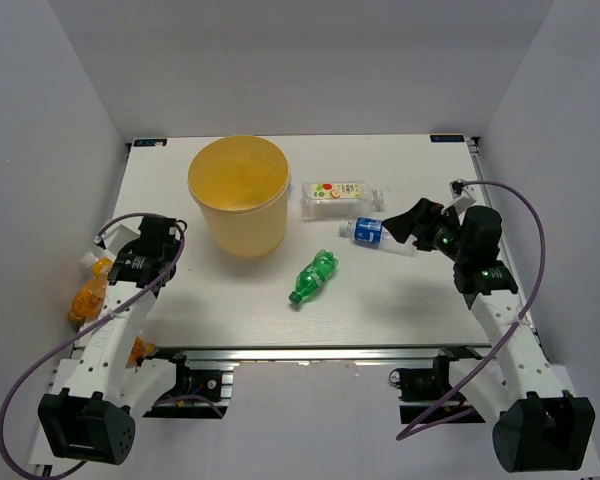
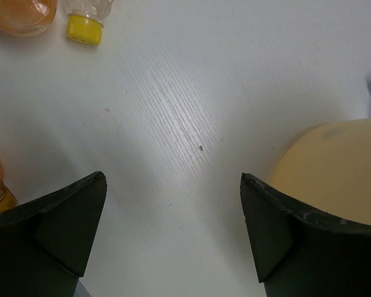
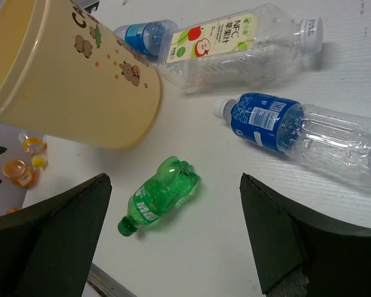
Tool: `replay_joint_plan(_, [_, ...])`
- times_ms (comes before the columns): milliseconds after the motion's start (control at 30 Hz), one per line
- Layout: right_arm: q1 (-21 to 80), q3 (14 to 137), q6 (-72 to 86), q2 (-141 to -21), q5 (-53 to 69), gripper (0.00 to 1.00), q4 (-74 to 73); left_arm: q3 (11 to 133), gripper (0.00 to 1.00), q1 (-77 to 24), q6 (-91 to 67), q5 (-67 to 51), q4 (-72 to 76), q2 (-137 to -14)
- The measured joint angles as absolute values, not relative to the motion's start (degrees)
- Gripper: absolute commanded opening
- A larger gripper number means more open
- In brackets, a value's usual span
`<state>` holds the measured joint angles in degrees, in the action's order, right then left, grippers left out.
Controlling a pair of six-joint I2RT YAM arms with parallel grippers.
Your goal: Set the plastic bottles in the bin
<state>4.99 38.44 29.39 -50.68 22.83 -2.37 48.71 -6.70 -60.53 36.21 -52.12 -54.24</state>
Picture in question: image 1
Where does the left blue table sticker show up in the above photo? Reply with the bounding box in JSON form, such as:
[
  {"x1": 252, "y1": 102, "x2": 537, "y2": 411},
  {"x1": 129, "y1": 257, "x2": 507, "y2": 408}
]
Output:
[{"x1": 132, "y1": 138, "x2": 167, "y2": 148}]

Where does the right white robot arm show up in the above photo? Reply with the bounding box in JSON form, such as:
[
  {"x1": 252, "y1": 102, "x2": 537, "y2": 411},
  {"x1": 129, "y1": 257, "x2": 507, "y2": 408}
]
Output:
[{"x1": 383, "y1": 198, "x2": 595, "y2": 473}]

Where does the aluminium table rail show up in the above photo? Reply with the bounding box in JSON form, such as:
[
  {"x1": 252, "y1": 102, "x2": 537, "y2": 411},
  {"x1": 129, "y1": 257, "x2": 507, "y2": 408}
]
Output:
[{"x1": 151, "y1": 344, "x2": 490, "y2": 362}]

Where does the right blue table sticker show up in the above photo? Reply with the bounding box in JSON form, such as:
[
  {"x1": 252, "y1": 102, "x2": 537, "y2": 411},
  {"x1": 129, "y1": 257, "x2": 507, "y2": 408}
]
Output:
[{"x1": 429, "y1": 134, "x2": 465, "y2": 143}]

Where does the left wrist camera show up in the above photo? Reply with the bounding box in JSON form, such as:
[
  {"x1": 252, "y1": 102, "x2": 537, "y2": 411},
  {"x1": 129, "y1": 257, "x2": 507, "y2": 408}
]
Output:
[{"x1": 94, "y1": 223, "x2": 139, "y2": 254}]

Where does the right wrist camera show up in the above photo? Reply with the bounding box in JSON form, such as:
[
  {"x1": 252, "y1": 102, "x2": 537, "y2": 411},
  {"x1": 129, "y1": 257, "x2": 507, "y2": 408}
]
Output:
[{"x1": 445, "y1": 180, "x2": 477, "y2": 215}]

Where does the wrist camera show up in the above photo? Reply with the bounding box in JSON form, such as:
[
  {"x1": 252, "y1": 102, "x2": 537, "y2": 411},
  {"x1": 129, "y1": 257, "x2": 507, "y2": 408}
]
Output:
[
  {"x1": 94, "y1": 223, "x2": 139, "y2": 254},
  {"x1": 445, "y1": 180, "x2": 477, "y2": 215}
]

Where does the orange juice bottle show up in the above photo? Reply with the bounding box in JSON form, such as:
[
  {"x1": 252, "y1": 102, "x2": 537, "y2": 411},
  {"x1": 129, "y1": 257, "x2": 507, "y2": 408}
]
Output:
[{"x1": 68, "y1": 277, "x2": 108, "y2": 323}]

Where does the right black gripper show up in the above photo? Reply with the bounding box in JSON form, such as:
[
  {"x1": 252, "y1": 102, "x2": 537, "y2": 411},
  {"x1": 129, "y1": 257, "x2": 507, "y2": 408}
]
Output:
[{"x1": 382, "y1": 198, "x2": 469, "y2": 263}]

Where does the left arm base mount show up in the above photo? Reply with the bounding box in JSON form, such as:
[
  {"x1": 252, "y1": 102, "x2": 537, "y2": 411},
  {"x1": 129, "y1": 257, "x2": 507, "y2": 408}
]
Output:
[{"x1": 144, "y1": 349, "x2": 236, "y2": 419}]

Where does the blue table sticker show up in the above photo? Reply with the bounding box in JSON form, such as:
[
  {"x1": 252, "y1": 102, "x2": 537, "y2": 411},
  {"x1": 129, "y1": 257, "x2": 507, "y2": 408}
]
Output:
[
  {"x1": 429, "y1": 134, "x2": 465, "y2": 143},
  {"x1": 132, "y1": 138, "x2": 167, "y2": 148}
]

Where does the clear bottle apple label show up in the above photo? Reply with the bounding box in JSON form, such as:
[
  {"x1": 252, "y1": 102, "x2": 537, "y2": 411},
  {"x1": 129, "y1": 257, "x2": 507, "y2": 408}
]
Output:
[{"x1": 300, "y1": 180, "x2": 385, "y2": 221}]

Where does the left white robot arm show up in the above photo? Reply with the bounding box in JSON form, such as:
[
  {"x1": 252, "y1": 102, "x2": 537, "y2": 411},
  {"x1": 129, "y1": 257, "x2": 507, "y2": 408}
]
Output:
[{"x1": 38, "y1": 215, "x2": 192, "y2": 465}]

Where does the green plastic bottle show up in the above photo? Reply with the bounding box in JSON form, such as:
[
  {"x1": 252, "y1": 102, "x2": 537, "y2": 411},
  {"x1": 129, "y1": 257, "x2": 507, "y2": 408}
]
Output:
[{"x1": 289, "y1": 250, "x2": 339, "y2": 307}]

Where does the yellow plastic bin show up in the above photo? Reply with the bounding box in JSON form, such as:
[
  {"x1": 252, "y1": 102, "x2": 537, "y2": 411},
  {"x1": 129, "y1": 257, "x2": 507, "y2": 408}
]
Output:
[{"x1": 187, "y1": 135, "x2": 291, "y2": 258}]

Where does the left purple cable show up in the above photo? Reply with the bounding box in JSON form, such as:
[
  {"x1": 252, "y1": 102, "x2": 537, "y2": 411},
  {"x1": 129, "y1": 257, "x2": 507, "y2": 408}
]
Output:
[{"x1": 0, "y1": 213, "x2": 186, "y2": 479}]

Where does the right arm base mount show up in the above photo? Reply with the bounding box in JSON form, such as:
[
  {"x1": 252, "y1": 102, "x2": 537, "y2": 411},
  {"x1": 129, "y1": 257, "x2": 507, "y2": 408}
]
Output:
[{"x1": 388, "y1": 347, "x2": 484, "y2": 425}]

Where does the clear bottle blue label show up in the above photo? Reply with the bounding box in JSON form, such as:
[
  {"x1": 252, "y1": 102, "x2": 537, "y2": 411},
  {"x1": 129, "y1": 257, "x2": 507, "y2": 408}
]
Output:
[{"x1": 338, "y1": 217, "x2": 416, "y2": 257}]

